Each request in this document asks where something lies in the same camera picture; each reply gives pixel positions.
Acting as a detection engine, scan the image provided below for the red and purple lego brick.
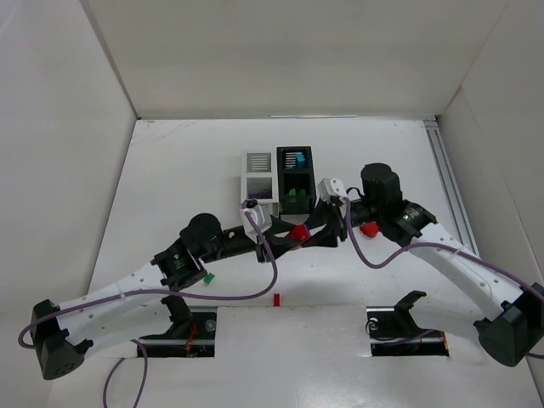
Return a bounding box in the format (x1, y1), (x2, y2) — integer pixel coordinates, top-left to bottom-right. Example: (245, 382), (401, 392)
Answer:
(286, 224), (311, 242)

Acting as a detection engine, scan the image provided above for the green rounded lego brick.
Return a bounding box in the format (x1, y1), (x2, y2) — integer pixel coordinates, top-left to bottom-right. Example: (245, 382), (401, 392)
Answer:
(286, 184), (306, 196)

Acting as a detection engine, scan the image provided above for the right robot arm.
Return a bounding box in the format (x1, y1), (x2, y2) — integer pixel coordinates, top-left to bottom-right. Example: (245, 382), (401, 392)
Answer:
(315, 163), (543, 367)

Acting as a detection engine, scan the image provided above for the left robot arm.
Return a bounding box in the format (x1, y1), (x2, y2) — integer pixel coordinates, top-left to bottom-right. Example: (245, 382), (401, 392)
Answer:
(18, 210), (310, 381)

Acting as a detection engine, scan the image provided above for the red oval lego piece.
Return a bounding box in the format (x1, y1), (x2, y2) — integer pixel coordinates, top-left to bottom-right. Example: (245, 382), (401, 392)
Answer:
(359, 222), (380, 239)

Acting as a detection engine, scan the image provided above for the black slotted container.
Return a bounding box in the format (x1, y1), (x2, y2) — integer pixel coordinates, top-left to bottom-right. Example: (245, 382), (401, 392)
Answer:
(276, 146), (316, 216)

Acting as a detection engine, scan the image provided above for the small green lego plate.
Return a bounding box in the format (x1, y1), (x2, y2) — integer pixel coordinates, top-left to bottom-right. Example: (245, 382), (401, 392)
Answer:
(203, 273), (215, 285)

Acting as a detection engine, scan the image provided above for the white slotted container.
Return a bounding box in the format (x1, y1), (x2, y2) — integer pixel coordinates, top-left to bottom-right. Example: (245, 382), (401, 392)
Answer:
(241, 150), (280, 217)

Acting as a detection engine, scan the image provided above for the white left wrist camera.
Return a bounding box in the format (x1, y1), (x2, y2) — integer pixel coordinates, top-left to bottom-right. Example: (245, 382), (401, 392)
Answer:
(240, 199), (272, 241)

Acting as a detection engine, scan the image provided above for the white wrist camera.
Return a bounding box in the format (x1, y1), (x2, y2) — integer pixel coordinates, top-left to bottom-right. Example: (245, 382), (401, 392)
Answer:
(317, 178), (348, 208)
(240, 199), (272, 241)

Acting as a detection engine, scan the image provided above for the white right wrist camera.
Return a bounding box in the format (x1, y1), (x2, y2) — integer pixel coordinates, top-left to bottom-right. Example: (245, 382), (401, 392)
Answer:
(317, 178), (348, 208)

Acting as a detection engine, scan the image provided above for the aluminium rail right side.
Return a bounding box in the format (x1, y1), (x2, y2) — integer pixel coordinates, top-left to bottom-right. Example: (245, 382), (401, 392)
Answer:
(423, 118), (479, 255)

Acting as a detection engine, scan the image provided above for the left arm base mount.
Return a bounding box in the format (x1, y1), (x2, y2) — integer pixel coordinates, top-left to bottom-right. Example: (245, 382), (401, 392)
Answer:
(138, 296), (217, 359)

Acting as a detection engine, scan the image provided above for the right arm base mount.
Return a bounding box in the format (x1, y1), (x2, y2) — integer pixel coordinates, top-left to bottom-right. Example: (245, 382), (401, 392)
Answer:
(365, 291), (450, 357)

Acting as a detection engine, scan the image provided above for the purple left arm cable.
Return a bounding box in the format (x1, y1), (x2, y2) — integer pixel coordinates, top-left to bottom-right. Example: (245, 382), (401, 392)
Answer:
(17, 210), (280, 408)

